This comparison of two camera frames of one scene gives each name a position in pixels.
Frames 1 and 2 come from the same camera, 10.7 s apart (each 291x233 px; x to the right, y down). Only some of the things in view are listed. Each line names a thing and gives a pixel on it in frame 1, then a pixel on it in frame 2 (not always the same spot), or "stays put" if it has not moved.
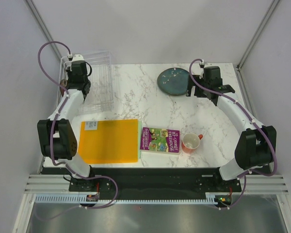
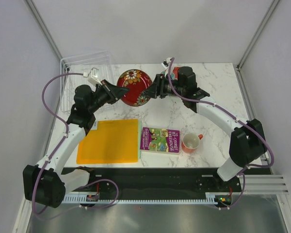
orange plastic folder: (109, 141) stays put
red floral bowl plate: (64, 82) to (136, 81)
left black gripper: (69, 74) to (114, 92)
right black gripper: (197, 92) to (158, 87)
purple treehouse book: (160, 141) stays put
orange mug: (190, 141) stays put
